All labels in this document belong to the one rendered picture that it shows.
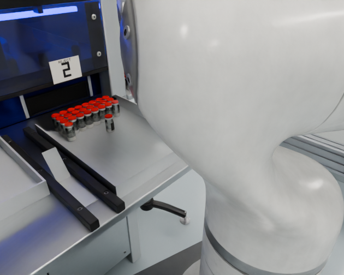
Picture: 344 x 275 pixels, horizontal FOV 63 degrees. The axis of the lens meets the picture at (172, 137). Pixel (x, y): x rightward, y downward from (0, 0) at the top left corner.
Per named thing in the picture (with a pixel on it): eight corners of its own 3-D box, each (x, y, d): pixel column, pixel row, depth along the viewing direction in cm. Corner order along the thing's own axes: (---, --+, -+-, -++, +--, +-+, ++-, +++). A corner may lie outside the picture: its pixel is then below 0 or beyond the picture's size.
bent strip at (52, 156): (48, 174, 60) (41, 152, 57) (60, 168, 62) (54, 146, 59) (84, 208, 52) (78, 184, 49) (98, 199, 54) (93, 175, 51)
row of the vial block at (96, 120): (61, 136, 73) (57, 120, 71) (117, 113, 84) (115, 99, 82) (65, 139, 72) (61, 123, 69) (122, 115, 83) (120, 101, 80)
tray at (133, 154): (38, 136, 74) (34, 124, 72) (118, 104, 90) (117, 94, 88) (117, 200, 54) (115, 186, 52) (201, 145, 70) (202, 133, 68)
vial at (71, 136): (65, 139, 72) (61, 123, 69) (73, 136, 73) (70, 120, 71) (70, 142, 71) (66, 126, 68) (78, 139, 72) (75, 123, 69)
